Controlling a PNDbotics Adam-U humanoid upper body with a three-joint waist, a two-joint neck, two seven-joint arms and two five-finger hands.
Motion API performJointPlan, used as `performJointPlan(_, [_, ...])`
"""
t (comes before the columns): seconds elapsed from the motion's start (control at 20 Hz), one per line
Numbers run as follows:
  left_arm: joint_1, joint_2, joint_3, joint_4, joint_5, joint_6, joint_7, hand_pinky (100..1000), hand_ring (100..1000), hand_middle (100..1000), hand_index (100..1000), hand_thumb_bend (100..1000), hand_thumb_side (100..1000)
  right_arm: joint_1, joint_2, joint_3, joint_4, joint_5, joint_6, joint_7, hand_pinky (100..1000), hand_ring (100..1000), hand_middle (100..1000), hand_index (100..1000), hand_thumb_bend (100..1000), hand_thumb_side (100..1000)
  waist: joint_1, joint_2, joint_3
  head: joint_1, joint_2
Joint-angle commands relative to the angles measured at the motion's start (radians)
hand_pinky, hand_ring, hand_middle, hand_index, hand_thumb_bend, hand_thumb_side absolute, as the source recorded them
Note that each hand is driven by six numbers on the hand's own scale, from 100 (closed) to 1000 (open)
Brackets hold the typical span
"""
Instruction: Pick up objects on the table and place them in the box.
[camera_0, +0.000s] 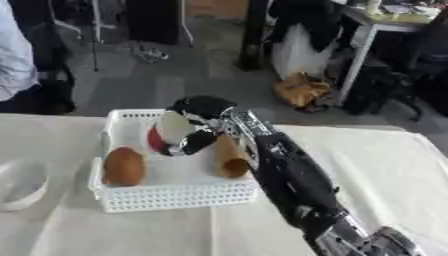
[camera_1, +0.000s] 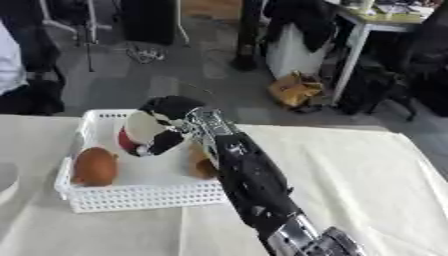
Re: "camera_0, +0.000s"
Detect brown oval bread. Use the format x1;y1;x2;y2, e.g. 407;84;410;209
101;146;147;187

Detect white table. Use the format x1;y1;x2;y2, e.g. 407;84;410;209
334;2;441;107

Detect person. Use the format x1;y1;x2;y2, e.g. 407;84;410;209
0;0;77;115

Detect black jacket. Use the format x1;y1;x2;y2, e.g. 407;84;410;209
264;0;347;54

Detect white bowl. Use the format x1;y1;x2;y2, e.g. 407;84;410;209
0;159;51;212

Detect black backpack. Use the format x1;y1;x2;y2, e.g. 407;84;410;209
341;63;424;121

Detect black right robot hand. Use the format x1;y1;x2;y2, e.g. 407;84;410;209
159;95;240;158

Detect white plastic basket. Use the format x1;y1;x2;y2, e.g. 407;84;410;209
85;108;263;214

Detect tan cardboard tube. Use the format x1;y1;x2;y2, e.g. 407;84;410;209
213;134;252;179

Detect tan bag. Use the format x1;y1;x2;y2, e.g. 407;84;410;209
271;72;336;109

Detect white and red cup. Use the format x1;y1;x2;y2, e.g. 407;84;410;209
145;110;198;154

